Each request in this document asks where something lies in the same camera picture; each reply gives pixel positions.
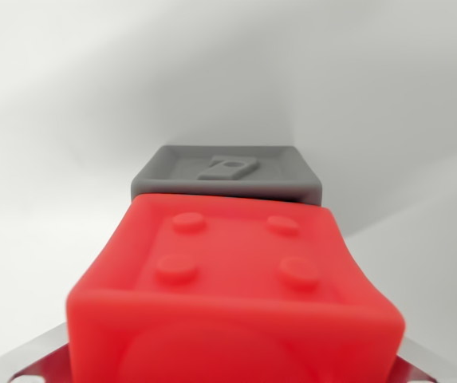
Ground gripper right finger with black rubber pad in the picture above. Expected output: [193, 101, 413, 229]
[389, 342, 457, 383]

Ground gripper left finger with black rubber pad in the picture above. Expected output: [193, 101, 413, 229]
[0, 323, 73, 383]

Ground red cube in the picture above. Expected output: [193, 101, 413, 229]
[64, 191, 407, 383]

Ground grey square base plate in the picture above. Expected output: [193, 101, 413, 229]
[131, 144, 324, 207]

